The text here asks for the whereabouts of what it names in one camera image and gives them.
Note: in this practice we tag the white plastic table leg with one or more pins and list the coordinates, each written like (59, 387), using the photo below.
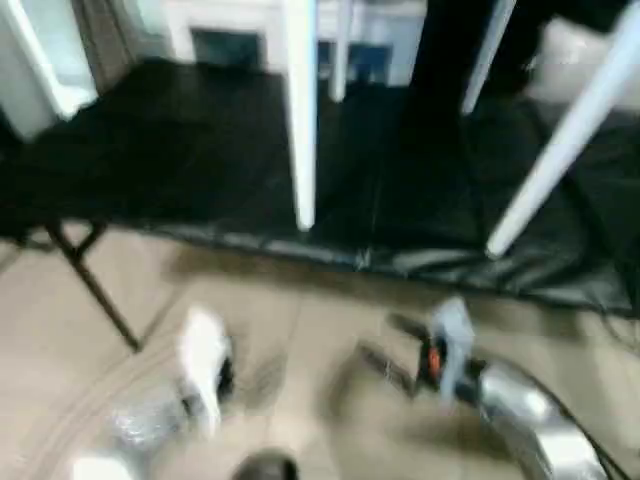
(487, 55)
(340, 50)
(565, 135)
(302, 125)

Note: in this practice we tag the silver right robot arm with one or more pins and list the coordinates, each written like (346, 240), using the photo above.
(535, 420)

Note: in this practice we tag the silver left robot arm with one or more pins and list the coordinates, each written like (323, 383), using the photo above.
(135, 435)

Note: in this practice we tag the dark robot foot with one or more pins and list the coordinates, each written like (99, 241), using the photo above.
(265, 465)

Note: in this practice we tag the black floor stand bar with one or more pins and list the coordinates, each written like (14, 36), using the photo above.
(95, 285)

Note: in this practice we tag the black work mat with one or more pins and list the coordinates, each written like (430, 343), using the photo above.
(175, 150)

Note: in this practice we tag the black cabinet with gold label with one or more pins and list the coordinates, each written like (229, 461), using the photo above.
(435, 50)

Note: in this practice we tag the grey cushion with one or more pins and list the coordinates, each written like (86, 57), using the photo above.
(565, 65)

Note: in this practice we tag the white sideboard cabinet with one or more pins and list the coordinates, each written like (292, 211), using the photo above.
(225, 30)

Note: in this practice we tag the grey curtain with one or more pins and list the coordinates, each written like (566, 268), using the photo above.
(105, 45)

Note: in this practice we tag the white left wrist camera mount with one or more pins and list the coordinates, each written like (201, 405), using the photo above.
(205, 360)

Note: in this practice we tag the white slanted post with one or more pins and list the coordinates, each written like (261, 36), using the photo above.
(40, 60)

